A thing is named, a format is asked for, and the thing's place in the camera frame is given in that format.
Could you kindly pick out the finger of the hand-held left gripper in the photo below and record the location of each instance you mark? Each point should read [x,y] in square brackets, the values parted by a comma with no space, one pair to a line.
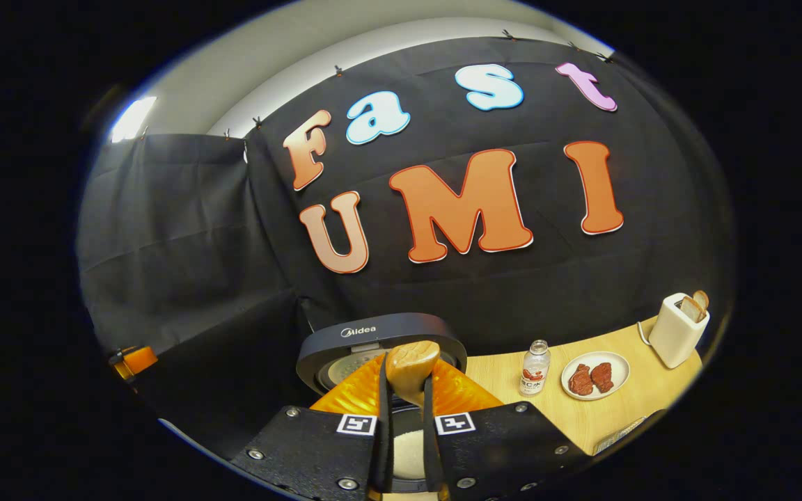
[138,362]

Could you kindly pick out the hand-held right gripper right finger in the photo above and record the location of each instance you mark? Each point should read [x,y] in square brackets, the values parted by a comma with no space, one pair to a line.
[432,438]

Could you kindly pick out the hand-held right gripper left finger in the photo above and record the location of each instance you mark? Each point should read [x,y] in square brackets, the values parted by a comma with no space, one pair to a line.
[381,431]

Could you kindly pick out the wooden spoon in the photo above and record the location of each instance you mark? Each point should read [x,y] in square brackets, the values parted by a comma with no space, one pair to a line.
[411,369]

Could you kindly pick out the dark grey rice cooker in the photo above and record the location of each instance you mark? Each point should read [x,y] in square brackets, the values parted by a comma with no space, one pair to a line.
[373,330]

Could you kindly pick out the small clear drink bottle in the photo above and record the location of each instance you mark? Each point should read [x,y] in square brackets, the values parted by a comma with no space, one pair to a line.
[535,372]

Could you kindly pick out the red meat slice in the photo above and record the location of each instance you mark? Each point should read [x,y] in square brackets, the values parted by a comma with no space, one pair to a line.
[580,380]
[603,376]

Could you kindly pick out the round white plate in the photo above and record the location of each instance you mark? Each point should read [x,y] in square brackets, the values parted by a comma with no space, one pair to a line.
[617,365]

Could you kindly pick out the rectangular ceiling light panel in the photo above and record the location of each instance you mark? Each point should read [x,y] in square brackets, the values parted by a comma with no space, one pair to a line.
[133,120]

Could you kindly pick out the white toaster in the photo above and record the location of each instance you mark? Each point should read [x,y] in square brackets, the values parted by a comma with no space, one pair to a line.
[676,337]

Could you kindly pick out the toast bread slice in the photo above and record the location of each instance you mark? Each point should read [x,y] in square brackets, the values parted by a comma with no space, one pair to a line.
[695,305]

